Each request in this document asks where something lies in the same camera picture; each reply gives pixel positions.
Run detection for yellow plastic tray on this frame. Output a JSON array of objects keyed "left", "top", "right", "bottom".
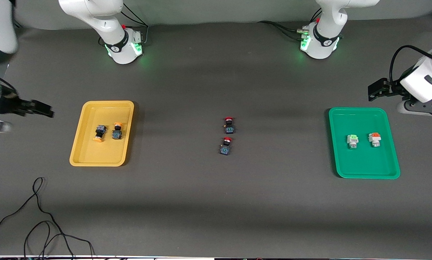
[{"left": 69, "top": 100, "right": 134, "bottom": 167}]

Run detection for black left base cables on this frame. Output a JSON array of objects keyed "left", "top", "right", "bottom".
[{"left": 257, "top": 7, "right": 323, "bottom": 41}]

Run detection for green plastic tray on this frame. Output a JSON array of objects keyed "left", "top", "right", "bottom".
[{"left": 328, "top": 107, "right": 401, "bottom": 179}]

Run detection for thin black loose cable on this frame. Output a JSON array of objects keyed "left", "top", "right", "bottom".
[{"left": 0, "top": 177, "right": 95, "bottom": 260}]

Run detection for black base cables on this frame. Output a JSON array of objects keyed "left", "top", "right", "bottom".
[
  {"left": 257, "top": 7, "right": 323, "bottom": 41},
  {"left": 121, "top": 2, "right": 150, "bottom": 46}
]

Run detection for black right base cables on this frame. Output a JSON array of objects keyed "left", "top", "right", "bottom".
[{"left": 121, "top": 2, "right": 150, "bottom": 46}]

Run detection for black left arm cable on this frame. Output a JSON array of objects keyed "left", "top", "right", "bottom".
[{"left": 389, "top": 45, "right": 432, "bottom": 85}]

